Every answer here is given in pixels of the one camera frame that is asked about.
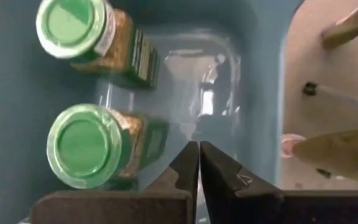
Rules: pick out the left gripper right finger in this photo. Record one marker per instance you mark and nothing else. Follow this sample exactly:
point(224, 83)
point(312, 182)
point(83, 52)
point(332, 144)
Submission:
point(244, 205)

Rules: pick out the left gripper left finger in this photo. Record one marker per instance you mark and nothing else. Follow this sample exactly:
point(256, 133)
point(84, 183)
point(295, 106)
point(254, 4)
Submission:
point(166, 205)

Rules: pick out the green lid herb jar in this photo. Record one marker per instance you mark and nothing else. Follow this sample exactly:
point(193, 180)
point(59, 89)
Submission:
point(70, 28)
point(85, 146)

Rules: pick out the tan wooden strut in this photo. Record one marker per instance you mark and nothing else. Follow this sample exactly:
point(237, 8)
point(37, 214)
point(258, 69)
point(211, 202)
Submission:
point(350, 26)
point(337, 157)

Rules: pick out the small clear plastic container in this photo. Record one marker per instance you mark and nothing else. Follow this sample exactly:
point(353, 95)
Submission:
point(197, 77)

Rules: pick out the blue-grey plastic bin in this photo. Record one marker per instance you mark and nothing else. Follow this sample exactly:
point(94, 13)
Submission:
point(5, 93)

